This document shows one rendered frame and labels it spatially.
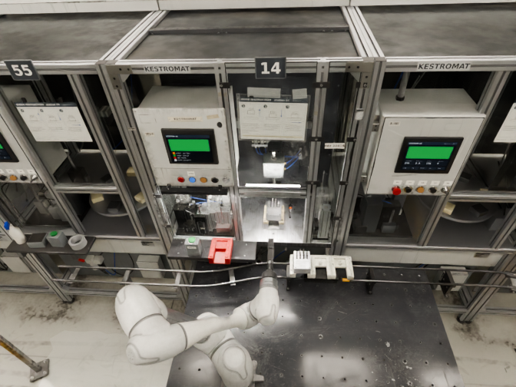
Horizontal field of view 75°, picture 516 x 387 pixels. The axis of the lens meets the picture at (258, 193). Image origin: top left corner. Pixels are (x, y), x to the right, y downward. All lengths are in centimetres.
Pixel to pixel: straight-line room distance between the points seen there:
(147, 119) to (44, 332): 219
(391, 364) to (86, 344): 220
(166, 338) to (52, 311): 223
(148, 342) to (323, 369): 105
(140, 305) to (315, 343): 107
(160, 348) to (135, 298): 21
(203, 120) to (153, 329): 89
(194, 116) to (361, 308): 145
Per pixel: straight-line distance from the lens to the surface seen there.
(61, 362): 314
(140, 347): 124
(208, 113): 154
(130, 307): 133
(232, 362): 171
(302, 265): 198
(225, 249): 205
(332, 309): 214
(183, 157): 169
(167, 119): 161
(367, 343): 209
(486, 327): 325
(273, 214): 210
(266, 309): 156
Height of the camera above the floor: 255
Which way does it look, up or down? 43 degrees down
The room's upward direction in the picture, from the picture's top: 3 degrees counter-clockwise
